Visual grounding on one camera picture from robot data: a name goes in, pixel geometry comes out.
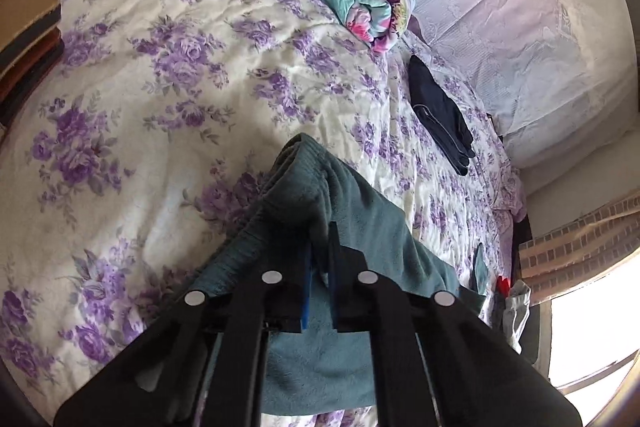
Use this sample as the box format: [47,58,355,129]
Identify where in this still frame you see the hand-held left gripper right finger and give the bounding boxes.
[327,222,583,427]

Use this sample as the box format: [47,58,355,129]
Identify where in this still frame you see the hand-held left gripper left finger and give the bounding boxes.
[52,249,314,427]

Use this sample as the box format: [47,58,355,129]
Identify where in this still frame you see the dark green pants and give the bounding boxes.
[187,133,493,415]

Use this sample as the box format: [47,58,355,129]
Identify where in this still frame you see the folded dark navy pants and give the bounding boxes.
[407,55,476,176]

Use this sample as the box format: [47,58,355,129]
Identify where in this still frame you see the light grey garment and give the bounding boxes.
[502,279,532,353]

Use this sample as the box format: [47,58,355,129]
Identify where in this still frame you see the purple floral pillow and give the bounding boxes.
[492,157,526,212]

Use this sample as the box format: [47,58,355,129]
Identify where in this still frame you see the beige brick pattern curtain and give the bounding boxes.
[517,194,640,305]

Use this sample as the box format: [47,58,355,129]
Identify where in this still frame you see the purple floral bedspread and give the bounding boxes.
[0,0,526,427]

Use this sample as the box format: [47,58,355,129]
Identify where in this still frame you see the window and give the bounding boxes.
[547,257,640,403]

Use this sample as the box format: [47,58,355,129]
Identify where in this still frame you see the brown layered pad stack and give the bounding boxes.
[0,0,65,130]

